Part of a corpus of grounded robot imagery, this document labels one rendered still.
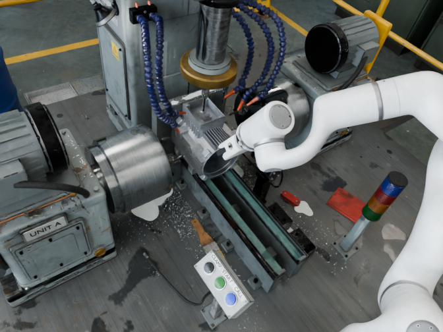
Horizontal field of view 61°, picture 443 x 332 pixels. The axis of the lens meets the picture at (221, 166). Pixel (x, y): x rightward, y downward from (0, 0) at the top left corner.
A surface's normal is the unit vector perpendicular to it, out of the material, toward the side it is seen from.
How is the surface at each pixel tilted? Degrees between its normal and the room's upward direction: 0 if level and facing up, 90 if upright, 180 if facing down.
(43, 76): 0
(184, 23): 90
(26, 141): 40
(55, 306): 0
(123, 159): 25
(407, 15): 90
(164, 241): 0
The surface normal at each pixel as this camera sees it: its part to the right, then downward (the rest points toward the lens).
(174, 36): 0.57, 0.67
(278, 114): 0.40, -0.22
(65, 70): 0.13, -0.65
